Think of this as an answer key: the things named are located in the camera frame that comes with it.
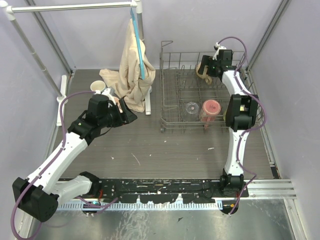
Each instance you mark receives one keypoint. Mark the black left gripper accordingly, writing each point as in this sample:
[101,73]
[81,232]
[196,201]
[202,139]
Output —
[125,111]

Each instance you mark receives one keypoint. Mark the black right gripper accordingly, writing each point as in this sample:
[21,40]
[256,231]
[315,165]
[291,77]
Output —
[206,60]

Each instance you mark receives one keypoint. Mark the peach pink mug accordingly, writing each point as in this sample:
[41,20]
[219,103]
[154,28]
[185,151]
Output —
[117,101]

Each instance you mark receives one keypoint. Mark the light blue mug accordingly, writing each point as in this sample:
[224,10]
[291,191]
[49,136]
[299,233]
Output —
[98,85]

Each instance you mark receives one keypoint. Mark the clear glass cup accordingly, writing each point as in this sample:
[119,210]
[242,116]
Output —
[191,112]

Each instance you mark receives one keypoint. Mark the yellow-green mug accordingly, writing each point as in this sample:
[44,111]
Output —
[225,114]

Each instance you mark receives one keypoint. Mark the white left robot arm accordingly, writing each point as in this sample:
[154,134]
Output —
[39,195]

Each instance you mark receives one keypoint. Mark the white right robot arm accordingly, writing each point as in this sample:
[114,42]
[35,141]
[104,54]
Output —
[240,115]

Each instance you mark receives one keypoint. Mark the beige round mug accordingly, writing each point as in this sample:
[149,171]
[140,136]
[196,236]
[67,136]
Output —
[208,79]

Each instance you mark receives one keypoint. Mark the beige cloth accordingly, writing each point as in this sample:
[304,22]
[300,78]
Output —
[128,82]

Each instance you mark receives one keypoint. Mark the blue clothes hanger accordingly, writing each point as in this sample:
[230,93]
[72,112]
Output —
[139,50]

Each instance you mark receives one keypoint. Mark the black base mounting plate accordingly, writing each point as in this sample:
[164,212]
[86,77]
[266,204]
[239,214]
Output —
[160,191]

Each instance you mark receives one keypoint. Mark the grey wire dish rack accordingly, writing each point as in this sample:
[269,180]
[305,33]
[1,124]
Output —
[180,85]

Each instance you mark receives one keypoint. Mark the slotted cable duct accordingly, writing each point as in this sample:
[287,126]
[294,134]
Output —
[76,205]

